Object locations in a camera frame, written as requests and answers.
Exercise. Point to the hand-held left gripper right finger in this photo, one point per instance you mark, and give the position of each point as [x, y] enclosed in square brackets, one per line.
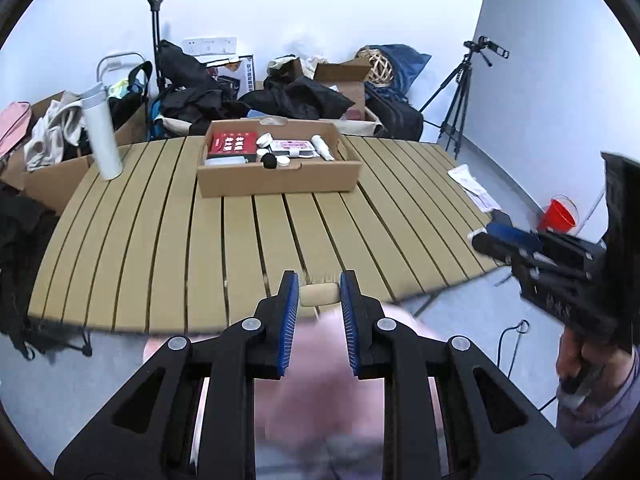
[348, 325]

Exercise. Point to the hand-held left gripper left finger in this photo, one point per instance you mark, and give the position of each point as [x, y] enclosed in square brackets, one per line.
[289, 325]

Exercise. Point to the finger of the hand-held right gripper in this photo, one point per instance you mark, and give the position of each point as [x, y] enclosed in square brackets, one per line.
[495, 246]
[515, 235]

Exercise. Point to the cardboard box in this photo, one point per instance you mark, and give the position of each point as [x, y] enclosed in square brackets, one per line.
[275, 182]

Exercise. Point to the black round object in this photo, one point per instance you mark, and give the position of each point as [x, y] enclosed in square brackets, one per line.
[268, 161]

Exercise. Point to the translucent plastic container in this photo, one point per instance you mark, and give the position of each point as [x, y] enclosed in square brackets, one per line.
[225, 161]

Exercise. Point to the pink printed packet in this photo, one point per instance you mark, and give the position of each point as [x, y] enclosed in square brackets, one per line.
[292, 147]

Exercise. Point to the white tube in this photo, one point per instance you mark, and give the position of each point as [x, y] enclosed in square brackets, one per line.
[322, 147]

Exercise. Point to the red printed box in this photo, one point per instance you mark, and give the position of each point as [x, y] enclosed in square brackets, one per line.
[232, 144]

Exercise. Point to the person's right forearm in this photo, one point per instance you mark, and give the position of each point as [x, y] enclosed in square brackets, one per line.
[610, 410]

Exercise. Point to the person's right hand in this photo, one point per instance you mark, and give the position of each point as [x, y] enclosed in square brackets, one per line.
[570, 357]

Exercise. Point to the beige rounded block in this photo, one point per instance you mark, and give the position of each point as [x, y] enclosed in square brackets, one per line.
[320, 295]

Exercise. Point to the red plastic cup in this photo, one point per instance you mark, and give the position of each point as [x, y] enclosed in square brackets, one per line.
[557, 217]

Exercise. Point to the white paper packet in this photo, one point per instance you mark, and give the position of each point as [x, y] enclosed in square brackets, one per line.
[472, 187]

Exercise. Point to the person's pink trousers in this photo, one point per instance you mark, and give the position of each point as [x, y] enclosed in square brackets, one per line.
[320, 385]

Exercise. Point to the black tripod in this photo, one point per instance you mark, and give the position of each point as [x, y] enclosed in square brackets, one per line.
[462, 90]

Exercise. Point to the black suitcase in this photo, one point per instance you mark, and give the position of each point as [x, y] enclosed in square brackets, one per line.
[395, 115]

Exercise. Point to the blue bag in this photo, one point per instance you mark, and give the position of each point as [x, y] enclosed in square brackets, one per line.
[410, 65]

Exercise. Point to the wicker ball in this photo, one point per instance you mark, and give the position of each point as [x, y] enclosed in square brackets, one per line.
[381, 65]

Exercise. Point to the large open cardboard carton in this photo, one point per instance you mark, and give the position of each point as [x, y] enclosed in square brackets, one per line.
[345, 90]

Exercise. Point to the black jacket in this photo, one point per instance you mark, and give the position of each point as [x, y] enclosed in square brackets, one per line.
[300, 97]

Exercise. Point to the printed carton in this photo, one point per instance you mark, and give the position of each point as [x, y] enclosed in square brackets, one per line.
[240, 80]

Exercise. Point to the black clothes pile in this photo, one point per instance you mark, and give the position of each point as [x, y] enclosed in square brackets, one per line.
[195, 90]

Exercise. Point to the small cardboard carton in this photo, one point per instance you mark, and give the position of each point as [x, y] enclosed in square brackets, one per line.
[287, 67]

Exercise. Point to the white thermos bottle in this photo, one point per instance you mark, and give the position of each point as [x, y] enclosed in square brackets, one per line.
[102, 135]

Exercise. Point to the dark cloth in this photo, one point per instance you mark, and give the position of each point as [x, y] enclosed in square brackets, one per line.
[25, 260]

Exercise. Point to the cardboard carton with clothes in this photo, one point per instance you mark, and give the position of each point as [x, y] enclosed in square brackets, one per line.
[55, 185]

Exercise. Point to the black backpack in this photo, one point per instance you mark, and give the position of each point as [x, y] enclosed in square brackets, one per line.
[130, 100]

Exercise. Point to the beige clothes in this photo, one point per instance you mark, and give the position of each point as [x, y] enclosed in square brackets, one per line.
[52, 130]

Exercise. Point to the pink bag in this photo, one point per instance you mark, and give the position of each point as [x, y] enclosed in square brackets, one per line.
[12, 127]

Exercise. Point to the white wall socket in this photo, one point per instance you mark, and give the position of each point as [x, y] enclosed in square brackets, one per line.
[210, 45]

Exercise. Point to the white metal frame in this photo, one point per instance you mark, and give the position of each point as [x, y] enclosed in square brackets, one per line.
[117, 57]

